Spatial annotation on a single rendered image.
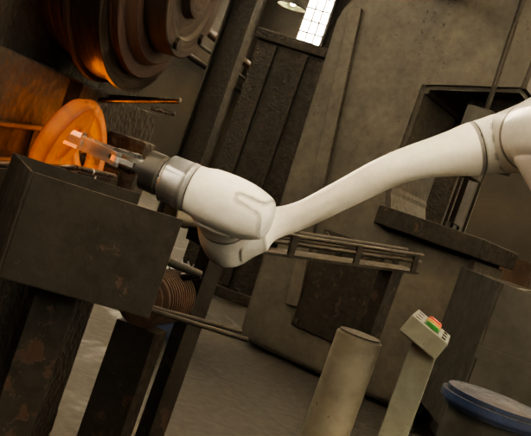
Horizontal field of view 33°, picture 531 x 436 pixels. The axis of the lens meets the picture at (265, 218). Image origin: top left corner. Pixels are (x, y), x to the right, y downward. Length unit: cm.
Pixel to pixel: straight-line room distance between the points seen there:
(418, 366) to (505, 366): 135
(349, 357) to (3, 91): 110
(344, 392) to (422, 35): 252
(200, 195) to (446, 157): 44
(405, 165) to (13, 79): 71
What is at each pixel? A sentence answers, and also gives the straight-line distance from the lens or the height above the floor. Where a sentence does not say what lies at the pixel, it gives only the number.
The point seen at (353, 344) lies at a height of 50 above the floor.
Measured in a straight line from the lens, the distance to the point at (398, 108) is 442.
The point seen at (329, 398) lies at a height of 35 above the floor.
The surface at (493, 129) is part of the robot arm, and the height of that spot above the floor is 103.
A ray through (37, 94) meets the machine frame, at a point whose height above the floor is 82.
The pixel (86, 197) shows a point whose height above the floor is 71.
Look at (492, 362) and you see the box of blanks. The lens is 363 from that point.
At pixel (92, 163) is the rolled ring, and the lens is 192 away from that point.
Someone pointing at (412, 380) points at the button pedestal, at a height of 46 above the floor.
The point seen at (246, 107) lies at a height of 123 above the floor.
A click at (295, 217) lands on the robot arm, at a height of 76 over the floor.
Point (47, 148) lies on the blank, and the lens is 165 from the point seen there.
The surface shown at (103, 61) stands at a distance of 172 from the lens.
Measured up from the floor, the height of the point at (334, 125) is 118.
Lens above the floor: 80
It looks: 2 degrees down
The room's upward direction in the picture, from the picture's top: 19 degrees clockwise
